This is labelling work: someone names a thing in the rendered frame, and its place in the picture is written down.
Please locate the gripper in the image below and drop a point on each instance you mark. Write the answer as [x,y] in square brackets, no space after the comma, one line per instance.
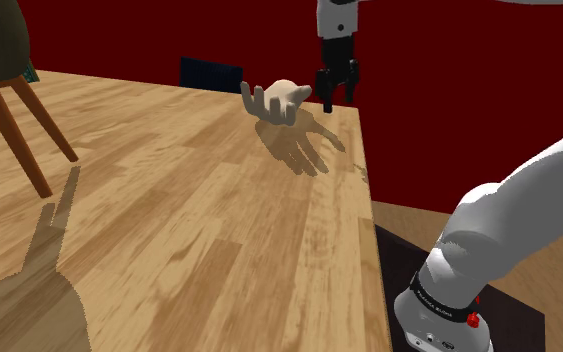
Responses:
[338,52]

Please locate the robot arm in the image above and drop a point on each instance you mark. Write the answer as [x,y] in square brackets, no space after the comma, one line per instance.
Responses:
[505,219]

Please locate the beige hand figure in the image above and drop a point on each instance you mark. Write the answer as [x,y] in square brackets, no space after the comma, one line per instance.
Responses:
[281,100]

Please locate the dark blue ribbed box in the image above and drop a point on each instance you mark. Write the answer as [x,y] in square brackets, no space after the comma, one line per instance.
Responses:
[210,75]

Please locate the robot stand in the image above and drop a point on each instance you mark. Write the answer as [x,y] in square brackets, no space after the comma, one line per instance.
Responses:
[403,263]

